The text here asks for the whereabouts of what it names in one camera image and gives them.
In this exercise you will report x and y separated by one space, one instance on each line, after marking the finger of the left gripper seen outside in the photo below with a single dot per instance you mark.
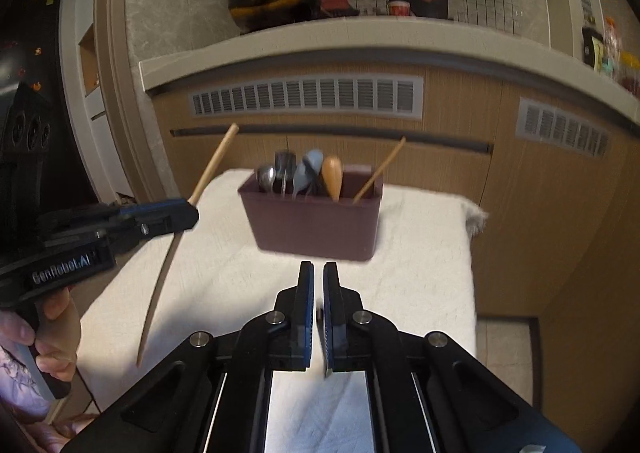
160 218

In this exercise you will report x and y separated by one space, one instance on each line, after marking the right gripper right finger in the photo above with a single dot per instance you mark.
343 341

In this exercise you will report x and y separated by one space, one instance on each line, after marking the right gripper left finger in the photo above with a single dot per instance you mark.
293 343

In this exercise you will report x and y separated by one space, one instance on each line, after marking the dark metal spoon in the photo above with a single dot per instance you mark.
266 176

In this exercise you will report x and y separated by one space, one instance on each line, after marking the wooden spoon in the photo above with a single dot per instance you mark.
332 176

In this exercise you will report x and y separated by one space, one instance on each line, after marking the metal spatula scoop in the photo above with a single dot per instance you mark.
284 166

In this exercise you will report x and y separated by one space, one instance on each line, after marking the person's left forearm sleeve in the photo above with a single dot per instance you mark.
20 395

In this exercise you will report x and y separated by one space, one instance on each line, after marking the person's left hand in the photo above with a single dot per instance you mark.
56 340

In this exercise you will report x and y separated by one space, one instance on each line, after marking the white towel mat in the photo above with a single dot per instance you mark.
419 277

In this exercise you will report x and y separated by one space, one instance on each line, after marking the maroon plastic utensil holder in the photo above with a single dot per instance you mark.
314 225

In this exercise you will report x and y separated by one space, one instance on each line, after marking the light blue rice paddle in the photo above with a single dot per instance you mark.
306 179

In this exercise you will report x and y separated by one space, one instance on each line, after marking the white tipped wooden chopstick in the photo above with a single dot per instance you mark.
379 170

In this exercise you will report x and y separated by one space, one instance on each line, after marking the small grey ventilation grille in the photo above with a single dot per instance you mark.
542 123

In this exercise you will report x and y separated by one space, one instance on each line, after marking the red cup on counter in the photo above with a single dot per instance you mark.
399 8

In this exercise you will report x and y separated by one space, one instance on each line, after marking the dark bottle on counter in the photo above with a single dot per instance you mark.
592 47

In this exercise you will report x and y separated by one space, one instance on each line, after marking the orange cap bottle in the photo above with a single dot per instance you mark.
612 48

